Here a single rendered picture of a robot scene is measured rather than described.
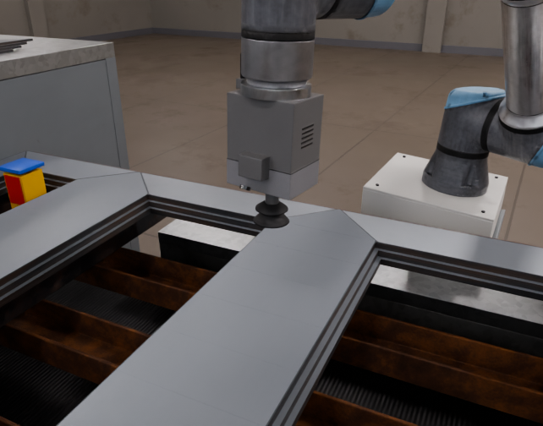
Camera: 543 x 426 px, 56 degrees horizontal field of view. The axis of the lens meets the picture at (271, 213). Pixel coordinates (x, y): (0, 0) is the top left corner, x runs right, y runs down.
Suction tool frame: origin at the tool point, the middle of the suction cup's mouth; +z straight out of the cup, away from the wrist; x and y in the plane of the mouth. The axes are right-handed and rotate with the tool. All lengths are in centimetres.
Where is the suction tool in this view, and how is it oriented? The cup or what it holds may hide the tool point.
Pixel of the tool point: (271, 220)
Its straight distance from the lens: 60.4
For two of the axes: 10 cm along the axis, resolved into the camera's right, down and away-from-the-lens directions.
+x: 5.5, -3.3, 7.7
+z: -0.3, 9.1, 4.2
